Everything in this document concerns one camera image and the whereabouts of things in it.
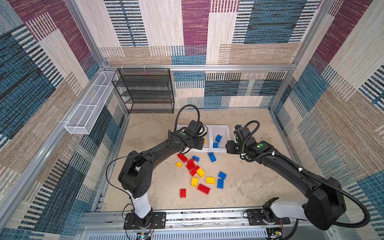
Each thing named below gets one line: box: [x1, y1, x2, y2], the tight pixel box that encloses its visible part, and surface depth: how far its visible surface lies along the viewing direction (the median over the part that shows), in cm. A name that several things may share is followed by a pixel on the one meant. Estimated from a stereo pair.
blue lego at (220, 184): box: [217, 178, 224, 189], surface depth 85 cm
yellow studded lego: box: [206, 176, 215, 185], surface depth 86 cm
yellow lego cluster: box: [196, 168, 206, 178], surface depth 88 cm
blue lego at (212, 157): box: [207, 152, 217, 163], surface depth 96 cm
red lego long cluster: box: [189, 165, 200, 177], surface depth 90 cm
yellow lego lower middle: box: [191, 177, 199, 188], surface depth 85 cm
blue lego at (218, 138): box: [215, 134, 223, 143], surface depth 102 cm
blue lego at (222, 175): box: [218, 171, 227, 180], surface depth 89 cm
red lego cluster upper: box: [186, 158, 196, 171], surface depth 93 cm
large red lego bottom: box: [197, 183, 211, 195], surface depth 84 cm
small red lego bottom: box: [179, 188, 187, 198], surface depth 83 cm
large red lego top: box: [177, 153, 188, 163], surface depth 96 cm
